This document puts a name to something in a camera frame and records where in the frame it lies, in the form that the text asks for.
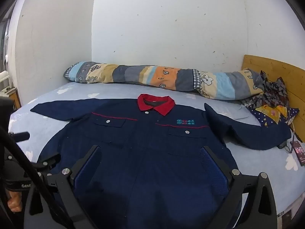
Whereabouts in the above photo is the dark smartphone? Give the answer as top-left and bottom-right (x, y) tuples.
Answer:
(293, 141), (305, 166)

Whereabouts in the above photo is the rolled patchwork quilt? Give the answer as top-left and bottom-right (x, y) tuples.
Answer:
(63, 61), (265, 100)

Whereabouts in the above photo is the black cable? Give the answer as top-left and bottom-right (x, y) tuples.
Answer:
(0, 126), (75, 229)

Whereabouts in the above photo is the light blue cloud bedsheet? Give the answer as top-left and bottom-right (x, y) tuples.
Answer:
(8, 81), (305, 220)

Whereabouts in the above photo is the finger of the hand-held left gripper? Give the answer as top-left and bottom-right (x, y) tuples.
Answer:
(36, 155), (62, 173)
(8, 132), (30, 141)

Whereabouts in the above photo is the thin dark cable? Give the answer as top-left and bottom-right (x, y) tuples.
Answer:
(287, 125), (298, 153)

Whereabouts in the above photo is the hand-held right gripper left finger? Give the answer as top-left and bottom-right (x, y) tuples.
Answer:
(24, 145), (103, 229)

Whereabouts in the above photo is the dark leaf-patterned cloth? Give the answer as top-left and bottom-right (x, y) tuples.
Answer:
(241, 70), (290, 111)

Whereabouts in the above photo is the wooden side table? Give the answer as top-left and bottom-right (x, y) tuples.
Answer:
(0, 87), (22, 111)

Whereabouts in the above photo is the wooden headboard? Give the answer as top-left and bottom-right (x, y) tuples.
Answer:
(241, 55), (305, 148)

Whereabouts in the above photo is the navy star-print pillow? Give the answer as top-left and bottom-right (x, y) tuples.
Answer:
(248, 104), (300, 127)

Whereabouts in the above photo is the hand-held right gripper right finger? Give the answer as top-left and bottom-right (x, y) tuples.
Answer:
(199, 146), (278, 229)

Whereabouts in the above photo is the navy work jacket red collar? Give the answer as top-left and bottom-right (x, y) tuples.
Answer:
(30, 94), (291, 229)

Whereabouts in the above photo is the person's left hand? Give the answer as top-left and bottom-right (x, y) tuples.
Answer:
(6, 189), (23, 213)

